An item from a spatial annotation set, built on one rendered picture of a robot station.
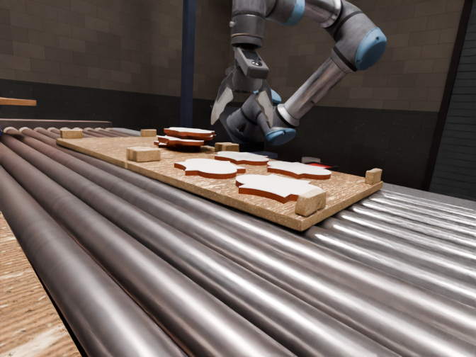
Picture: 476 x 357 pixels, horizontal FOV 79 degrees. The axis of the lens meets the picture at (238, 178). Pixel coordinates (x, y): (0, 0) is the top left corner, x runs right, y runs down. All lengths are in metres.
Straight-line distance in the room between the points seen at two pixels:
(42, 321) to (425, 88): 5.29
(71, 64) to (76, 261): 5.56
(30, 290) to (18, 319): 0.03
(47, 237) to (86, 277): 0.10
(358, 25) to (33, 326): 1.06
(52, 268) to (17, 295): 0.07
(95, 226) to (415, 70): 5.26
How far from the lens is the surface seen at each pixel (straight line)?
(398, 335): 0.26
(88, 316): 0.24
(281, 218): 0.37
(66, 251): 0.32
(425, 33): 5.51
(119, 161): 0.67
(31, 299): 0.23
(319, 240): 0.37
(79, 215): 0.41
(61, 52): 5.79
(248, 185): 0.44
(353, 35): 1.09
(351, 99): 5.68
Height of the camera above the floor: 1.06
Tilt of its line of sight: 13 degrees down
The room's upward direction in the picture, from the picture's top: 4 degrees clockwise
